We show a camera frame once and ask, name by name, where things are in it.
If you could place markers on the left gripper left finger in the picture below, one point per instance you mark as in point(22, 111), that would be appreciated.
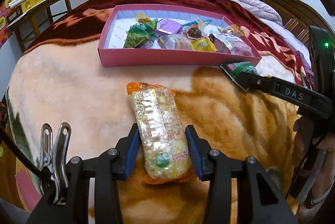
point(116, 164)

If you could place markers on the pink shallow cardboard tray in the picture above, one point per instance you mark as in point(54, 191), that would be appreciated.
point(157, 34)

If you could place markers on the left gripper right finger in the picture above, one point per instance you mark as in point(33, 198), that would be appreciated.
point(215, 167)

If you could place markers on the wooden headboard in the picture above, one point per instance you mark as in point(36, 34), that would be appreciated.
point(296, 17)

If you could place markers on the chocolate ball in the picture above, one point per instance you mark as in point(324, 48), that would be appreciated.
point(193, 33)

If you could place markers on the purple rectangular candy tin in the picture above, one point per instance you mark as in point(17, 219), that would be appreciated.
point(167, 27)

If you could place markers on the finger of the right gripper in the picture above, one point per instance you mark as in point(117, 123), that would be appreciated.
point(251, 81)

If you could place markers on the smartphone on bed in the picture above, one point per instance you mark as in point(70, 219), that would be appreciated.
point(305, 81)

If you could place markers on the wooden side table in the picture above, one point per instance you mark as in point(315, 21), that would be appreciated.
point(30, 16)

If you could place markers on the orange green small snack packet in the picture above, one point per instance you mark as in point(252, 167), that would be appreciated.
point(232, 29)

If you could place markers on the person's right hand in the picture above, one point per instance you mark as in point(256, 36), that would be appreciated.
point(313, 158)

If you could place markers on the metal spring clip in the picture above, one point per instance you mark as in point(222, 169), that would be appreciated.
point(52, 161)

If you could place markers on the yellow candy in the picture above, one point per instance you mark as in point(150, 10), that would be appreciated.
point(204, 45)

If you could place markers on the clear jelly snack packet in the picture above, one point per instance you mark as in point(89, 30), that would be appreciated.
point(174, 42)

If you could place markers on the pink drink pouch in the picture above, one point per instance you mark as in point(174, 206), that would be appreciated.
point(230, 44)

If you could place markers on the orange-ended cracker packet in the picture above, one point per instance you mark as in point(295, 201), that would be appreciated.
point(164, 142)

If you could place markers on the green peas snack bag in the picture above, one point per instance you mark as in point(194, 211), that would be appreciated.
point(141, 33)

